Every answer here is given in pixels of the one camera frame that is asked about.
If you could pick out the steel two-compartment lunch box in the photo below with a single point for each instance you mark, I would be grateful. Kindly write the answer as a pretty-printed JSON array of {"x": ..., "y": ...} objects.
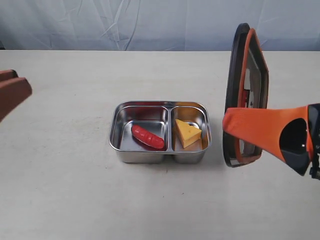
[{"x": 159, "y": 118}]

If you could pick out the blue-grey backdrop cloth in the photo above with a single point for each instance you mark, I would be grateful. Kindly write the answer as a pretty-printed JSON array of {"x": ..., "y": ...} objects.
[{"x": 157, "y": 25}]

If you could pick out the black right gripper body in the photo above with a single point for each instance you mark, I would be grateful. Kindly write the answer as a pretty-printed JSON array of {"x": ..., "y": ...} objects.
[{"x": 314, "y": 131}]

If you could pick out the yellow toy cheese wedge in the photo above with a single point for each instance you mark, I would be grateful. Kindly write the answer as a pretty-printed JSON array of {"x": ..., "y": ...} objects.
[{"x": 187, "y": 134}]

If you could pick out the red toy sausage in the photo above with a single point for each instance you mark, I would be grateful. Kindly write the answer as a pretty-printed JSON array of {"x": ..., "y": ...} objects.
[{"x": 147, "y": 137}]

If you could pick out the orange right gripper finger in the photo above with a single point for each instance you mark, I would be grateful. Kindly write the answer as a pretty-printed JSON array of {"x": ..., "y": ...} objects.
[{"x": 287, "y": 134}]

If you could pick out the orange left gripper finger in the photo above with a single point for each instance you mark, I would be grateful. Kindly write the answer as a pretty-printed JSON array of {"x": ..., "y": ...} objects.
[
  {"x": 8, "y": 74},
  {"x": 12, "y": 93}
]

